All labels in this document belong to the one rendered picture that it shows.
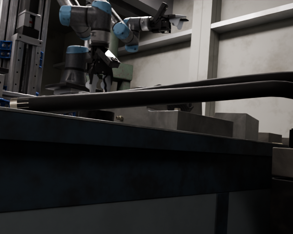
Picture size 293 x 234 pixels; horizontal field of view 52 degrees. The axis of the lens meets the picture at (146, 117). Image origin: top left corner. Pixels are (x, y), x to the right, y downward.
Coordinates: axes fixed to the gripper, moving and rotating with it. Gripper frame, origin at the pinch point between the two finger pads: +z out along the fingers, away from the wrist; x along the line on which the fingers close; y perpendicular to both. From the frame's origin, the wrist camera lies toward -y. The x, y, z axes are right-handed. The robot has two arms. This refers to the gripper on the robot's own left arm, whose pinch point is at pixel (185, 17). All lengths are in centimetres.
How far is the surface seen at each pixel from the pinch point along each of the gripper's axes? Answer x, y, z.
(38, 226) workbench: 127, 64, 10
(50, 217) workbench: 125, 64, 10
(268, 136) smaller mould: 2, 61, 44
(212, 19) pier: -245, -69, -18
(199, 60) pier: -240, -14, -32
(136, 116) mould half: 78, 51, 5
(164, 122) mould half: 84, 52, 15
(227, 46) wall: -252, -34, 2
